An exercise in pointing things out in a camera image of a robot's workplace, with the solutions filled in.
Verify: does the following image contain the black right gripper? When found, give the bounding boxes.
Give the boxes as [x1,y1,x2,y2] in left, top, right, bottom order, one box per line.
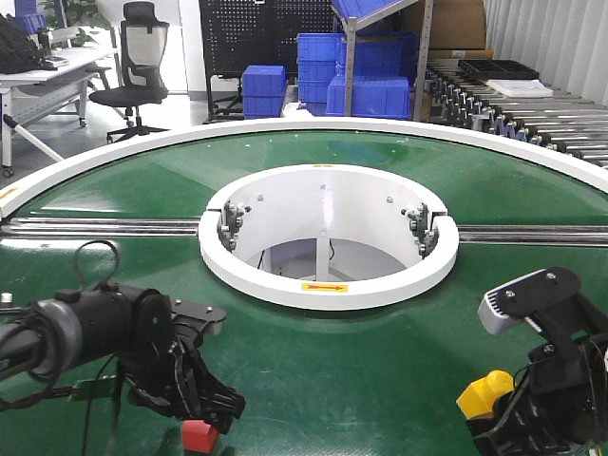
[466,332,607,455]

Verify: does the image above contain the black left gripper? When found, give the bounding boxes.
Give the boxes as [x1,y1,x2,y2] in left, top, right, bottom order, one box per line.
[116,287,246,435]

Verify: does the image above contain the red cube block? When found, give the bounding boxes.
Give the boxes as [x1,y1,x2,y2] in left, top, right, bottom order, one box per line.
[181,420,219,453]

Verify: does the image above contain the yellow toy brick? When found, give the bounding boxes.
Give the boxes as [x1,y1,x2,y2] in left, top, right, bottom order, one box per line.
[456,370,514,420]

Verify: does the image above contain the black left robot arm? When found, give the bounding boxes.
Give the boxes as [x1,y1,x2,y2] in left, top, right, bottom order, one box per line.
[1,282,246,434]

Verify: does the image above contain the yellow arrow sticker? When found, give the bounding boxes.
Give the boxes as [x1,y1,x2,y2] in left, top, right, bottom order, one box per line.
[301,282,349,293]

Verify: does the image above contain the right steel roller bar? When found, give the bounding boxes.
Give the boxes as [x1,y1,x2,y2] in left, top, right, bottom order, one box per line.
[458,224,607,248]

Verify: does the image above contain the steel roller bar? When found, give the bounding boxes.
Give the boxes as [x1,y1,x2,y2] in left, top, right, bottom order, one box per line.
[458,224,607,248]
[1,217,199,237]

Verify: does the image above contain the left steel roller bar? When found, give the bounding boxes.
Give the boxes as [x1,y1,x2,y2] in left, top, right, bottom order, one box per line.
[1,217,199,237]

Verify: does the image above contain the white outer rim guard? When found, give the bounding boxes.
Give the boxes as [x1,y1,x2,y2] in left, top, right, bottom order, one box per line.
[1,117,607,219]

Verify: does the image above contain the roller conveyor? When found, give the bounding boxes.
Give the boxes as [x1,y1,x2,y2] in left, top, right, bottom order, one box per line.
[427,59,607,169]

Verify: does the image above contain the blue crate stack left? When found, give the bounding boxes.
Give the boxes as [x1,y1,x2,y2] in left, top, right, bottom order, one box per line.
[242,65,287,119]

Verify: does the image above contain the blue crate stack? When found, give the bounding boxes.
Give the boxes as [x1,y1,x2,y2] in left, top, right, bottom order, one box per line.
[296,33,343,104]
[242,65,287,119]

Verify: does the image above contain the white flat tray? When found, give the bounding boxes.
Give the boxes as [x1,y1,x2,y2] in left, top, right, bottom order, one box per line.
[485,79,554,98]

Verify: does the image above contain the large blue crate on floor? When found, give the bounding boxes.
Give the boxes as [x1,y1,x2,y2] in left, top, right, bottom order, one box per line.
[326,76,410,120]

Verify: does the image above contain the black plastic tray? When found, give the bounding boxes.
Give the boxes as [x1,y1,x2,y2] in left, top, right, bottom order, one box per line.
[458,59,540,80]

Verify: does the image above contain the blue crate stack middle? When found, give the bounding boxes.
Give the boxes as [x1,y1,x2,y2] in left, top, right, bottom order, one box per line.
[296,33,343,104]

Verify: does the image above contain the white folding desk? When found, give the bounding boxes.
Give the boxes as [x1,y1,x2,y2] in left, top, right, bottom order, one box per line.
[1,47,118,178]

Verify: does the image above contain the black perforated pegboard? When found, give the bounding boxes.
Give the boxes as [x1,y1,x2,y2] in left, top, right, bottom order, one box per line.
[199,0,333,77]

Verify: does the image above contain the black mesh office chair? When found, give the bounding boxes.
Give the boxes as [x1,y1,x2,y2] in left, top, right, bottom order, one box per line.
[89,1,169,143]

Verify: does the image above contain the black backpack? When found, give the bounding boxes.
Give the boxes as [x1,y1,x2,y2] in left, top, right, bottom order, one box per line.
[1,15,44,74]

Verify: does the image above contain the cardboard box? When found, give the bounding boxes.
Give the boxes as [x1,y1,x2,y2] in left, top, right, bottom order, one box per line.
[428,0,486,50]

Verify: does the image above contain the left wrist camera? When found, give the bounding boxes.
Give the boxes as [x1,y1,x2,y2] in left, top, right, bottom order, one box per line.
[171,299,227,337]

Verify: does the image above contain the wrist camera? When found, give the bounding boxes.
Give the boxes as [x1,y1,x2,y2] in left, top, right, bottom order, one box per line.
[478,266,581,334]
[171,299,227,337]

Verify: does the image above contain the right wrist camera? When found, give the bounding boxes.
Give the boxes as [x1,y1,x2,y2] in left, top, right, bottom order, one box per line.
[478,266,581,334]

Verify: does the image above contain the white inner ring guard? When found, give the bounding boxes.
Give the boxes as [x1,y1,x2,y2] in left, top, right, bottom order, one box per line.
[198,164,459,311]

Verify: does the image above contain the metal shelf frame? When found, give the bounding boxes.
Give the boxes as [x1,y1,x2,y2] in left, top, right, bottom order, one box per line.
[332,0,434,122]

